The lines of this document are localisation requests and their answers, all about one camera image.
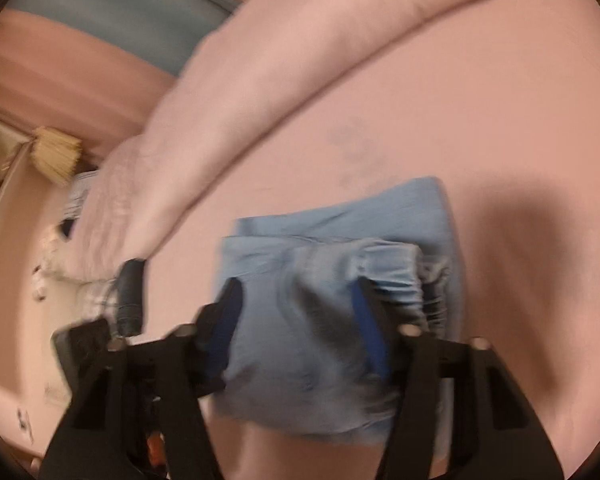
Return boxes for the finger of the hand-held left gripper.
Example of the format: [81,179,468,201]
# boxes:
[115,258,149,337]

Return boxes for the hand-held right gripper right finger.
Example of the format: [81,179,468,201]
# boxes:
[351,278,565,480]

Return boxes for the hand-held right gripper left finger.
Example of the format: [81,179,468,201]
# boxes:
[37,277,243,480]

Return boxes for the light blue pants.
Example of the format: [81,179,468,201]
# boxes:
[215,176,463,443]

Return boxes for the white crumpled cloth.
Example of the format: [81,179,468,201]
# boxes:
[30,225,68,303]

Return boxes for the striped cloth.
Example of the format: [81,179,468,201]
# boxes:
[62,170,101,221]

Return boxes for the pink folded duvet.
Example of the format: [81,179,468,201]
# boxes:
[75,0,581,281]

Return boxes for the grey-blue headboard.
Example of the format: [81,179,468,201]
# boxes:
[0,0,241,76]

